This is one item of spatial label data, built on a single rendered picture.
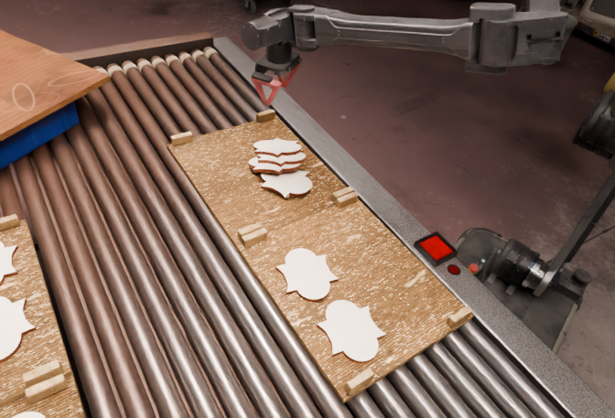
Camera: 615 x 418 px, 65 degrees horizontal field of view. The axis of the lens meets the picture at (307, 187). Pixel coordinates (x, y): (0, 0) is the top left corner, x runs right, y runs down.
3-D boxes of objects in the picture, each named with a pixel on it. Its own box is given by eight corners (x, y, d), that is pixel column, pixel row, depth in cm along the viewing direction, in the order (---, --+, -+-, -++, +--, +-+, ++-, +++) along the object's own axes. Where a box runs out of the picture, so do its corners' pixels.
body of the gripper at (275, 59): (254, 70, 108) (256, 39, 103) (274, 52, 115) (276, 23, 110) (281, 79, 106) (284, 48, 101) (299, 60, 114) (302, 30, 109)
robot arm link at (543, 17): (565, 78, 77) (577, 13, 72) (476, 74, 82) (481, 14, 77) (556, 8, 111) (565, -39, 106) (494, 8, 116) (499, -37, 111)
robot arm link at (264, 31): (321, 48, 103) (318, 5, 98) (286, 64, 95) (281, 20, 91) (279, 42, 109) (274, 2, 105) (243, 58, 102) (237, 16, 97)
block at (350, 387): (367, 372, 90) (370, 365, 88) (373, 380, 89) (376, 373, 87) (342, 388, 87) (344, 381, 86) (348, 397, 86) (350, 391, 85)
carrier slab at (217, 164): (275, 119, 150) (275, 114, 149) (354, 200, 127) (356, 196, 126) (167, 149, 134) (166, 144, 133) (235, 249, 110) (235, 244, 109)
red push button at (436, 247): (435, 238, 121) (436, 234, 120) (452, 254, 117) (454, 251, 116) (417, 246, 118) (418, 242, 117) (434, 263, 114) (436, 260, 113)
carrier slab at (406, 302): (355, 200, 127) (356, 196, 126) (471, 319, 103) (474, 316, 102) (236, 250, 110) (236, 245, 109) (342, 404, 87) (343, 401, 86)
